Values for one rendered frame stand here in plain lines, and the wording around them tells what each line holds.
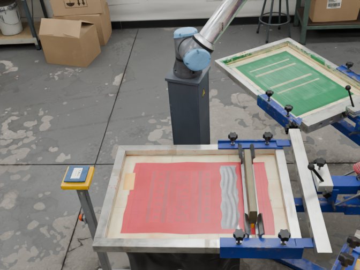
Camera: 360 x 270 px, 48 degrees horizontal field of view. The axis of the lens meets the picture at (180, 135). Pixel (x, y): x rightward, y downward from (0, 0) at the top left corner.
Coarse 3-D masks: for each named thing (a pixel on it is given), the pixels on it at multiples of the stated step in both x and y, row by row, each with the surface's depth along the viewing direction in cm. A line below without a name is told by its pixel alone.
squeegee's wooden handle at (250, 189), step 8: (248, 152) 179; (248, 160) 175; (248, 168) 171; (248, 176) 167; (248, 184) 164; (248, 192) 161; (248, 200) 159; (248, 208) 159; (256, 208) 154; (248, 216) 160; (256, 216) 155
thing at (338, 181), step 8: (312, 176) 168; (336, 176) 167; (344, 176) 166; (352, 176) 166; (336, 184) 163; (344, 184) 163; (352, 184) 163; (320, 192) 166; (344, 192) 165; (352, 192) 164
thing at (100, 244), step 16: (112, 176) 182; (288, 176) 175; (112, 192) 175; (288, 192) 168; (112, 208) 171; (288, 208) 162; (288, 224) 157; (96, 240) 156; (112, 240) 155; (128, 240) 155; (144, 240) 154; (160, 240) 154; (176, 240) 154; (192, 240) 153; (208, 240) 153
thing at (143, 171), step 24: (144, 168) 190; (168, 168) 189; (192, 168) 188; (216, 168) 187; (240, 168) 186; (264, 168) 185; (144, 192) 178; (216, 192) 176; (240, 192) 175; (264, 192) 174
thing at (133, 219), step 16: (128, 208) 172; (144, 208) 171; (240, 208) 168; (128, 224) 165; (144, 224) 165; (160, 224) 164; (176, 224) 164; (192, 224) 163; (208, 224) 162; (240, 224) 162; (272, 224) 160
